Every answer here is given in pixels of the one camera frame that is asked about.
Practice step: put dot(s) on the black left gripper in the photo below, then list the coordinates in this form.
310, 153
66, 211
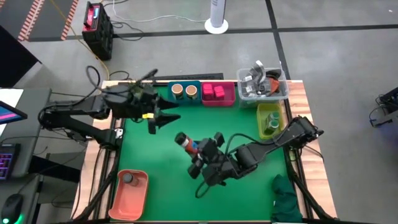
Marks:
144, 104

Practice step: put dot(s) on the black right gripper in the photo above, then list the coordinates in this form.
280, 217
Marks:
220, 168

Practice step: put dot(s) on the black-lid herb spice jar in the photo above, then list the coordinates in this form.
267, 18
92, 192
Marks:
128, 178
186, 143

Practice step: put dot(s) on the red spice tin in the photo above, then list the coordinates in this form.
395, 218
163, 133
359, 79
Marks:
219, 91
207, 91

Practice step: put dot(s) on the grey-lid spice jar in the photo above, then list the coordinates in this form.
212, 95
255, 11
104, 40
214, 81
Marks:
273, 125
274, 115

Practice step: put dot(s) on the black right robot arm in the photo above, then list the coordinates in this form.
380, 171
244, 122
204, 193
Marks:
264, 147

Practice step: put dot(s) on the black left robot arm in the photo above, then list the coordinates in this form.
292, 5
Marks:
77, 107

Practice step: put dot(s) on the yellow tape tag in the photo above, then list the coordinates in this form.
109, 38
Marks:
148, 116

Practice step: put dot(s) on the blue plastic bin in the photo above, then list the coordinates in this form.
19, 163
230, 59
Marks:
185, 102

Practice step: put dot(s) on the green table mat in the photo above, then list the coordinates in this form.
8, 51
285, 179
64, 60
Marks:
174, 186

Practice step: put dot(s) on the black bar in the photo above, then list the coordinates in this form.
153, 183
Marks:
192, 76

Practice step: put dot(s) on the pink plastic bin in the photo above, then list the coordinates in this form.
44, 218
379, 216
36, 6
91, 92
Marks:
229, 97

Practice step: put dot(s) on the clear plastic storage box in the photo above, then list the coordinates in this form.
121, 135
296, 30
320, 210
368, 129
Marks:
241, 93

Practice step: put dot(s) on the yellow-green plastic bin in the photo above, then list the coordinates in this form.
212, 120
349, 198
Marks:
262, 112

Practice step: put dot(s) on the orange plastic tray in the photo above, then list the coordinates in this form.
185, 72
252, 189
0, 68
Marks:
130, 202

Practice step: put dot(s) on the dark green cloth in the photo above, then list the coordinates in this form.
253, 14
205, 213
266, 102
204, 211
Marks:
284, 199

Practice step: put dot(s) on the orange part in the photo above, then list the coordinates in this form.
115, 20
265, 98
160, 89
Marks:
273, 85

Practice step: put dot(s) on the black crate with red top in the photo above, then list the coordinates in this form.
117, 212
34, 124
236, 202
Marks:
99, 37

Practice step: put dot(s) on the black parts pile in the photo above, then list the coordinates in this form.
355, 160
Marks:
273, 73

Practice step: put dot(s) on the white tower fan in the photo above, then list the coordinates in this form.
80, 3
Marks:
216, 12

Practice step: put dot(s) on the grey desk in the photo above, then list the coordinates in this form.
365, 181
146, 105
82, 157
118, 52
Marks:
31, 102

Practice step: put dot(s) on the orange-striped black floor mat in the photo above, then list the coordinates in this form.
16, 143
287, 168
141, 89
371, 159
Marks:
49, 18

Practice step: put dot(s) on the computer monitor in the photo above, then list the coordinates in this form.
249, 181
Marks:
9, 113

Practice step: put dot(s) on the white paper sheet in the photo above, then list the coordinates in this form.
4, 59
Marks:
9, 96

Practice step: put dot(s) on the black panel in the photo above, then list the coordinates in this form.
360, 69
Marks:
12, 59

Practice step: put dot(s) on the backlit keyboard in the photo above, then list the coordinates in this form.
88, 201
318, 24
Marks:
6, 161

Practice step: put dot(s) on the black computer mouse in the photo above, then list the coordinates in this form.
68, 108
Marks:
12, 207

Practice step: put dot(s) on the black aluminium table frame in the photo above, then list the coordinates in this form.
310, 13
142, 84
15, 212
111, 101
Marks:
288, 193

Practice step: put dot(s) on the grey bracket parts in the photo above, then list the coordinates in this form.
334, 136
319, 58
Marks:
257, 73

